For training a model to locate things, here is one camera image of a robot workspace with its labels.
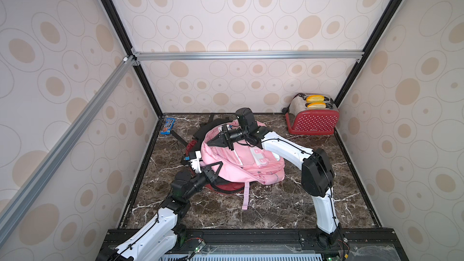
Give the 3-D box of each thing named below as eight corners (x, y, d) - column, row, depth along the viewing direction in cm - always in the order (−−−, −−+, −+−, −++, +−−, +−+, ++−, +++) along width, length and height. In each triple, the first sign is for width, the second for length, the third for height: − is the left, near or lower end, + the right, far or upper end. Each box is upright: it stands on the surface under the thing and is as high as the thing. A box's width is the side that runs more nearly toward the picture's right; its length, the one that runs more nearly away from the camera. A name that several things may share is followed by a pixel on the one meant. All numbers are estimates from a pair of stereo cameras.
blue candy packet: (162, 134, 112) (160, 132, 111) (166, 120, 120) (165, 118, 118) (170, 134, 112) (169, 132, 111) (175, 120, 120) (174, 118, 118)
